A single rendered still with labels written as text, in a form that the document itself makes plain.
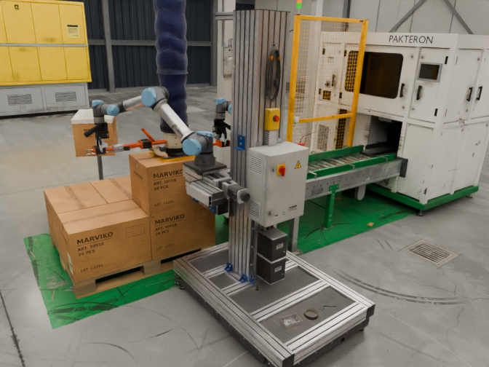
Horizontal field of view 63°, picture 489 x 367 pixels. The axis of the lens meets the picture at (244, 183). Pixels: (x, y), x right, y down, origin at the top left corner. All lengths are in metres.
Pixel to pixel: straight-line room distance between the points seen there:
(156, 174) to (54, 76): 7.43
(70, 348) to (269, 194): 1.60
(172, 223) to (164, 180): 0.38
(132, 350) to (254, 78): 1.86
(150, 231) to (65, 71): 7.50
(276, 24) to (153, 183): 1.47
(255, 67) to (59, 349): 2.13
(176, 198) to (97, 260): 0.75
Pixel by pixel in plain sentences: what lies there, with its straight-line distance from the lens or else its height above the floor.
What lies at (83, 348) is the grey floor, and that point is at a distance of 2.91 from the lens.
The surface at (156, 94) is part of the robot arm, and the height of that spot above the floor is 1.52.
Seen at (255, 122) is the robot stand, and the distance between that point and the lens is 2.48.
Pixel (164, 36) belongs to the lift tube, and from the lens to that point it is 3.09.
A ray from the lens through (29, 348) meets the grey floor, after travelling 3.03.
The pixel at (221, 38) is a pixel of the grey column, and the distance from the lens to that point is 4.56.
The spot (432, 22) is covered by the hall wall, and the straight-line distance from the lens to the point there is 12.24.
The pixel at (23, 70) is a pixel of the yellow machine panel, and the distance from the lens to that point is 10.20.
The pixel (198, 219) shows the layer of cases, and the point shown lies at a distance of 3.42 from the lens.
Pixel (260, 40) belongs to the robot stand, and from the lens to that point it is 2.44.
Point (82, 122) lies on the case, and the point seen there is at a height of 0.99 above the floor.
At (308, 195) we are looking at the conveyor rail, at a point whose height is 0.45.
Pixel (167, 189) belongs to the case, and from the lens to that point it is 3.18.
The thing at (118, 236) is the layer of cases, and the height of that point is 0.44.
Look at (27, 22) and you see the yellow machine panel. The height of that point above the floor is 1.99.
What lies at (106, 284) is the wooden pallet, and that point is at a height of 0.02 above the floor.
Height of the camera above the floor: 1.89
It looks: 20 degrees down
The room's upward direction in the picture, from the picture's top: 2 degrees clockwise
